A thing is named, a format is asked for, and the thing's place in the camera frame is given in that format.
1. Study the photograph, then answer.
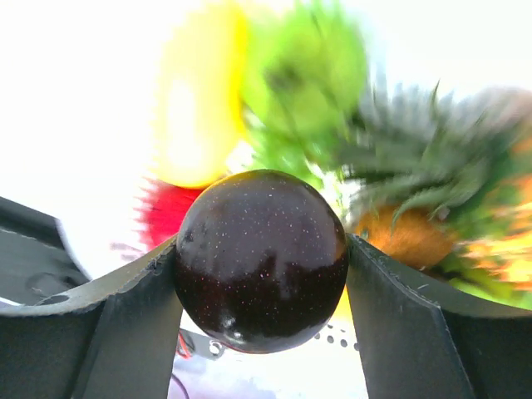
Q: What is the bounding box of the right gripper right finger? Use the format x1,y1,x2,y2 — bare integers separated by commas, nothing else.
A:
347,235,531,399

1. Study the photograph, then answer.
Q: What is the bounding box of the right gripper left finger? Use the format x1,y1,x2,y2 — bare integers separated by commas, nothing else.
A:
1,239,179,399

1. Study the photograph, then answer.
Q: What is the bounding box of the red apple toy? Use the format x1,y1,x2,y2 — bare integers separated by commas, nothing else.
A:
134,178,204,250

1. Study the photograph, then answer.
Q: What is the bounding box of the dark purple plum toy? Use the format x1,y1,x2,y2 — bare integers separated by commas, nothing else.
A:
175,170,349,354

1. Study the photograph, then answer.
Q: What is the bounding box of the yellow lemon toy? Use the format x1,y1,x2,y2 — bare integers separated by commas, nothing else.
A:
152,1,247,189

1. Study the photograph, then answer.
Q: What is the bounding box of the green grape bunch toy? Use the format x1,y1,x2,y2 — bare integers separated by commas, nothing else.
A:
240,1,367,189

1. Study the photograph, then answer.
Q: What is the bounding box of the white perforated plastic basket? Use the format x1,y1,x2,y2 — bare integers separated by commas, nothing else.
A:
0,0,532,399

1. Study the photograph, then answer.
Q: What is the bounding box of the pineapple toy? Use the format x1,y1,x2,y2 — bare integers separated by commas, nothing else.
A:
340,83,531,309

